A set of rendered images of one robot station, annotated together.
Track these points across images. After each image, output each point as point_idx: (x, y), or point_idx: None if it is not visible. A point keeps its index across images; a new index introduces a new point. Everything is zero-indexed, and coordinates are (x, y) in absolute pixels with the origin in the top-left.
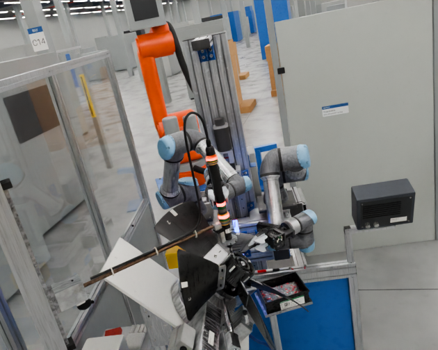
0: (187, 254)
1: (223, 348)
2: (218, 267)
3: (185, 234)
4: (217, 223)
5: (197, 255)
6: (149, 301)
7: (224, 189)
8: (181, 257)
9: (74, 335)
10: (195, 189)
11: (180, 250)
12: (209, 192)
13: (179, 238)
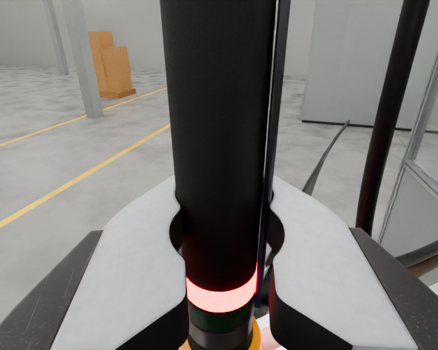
0: (329, 144)
1: (264, 269)
2: (265, 263)
3: (413, 251)
4: (263, 322)
5: (311, 173)
6: None
7: (137, 226)
8: (338, 132)
9: None
10: (418, 33)
11: (345, 126)
12: (338, 240)
13: (433, 242)
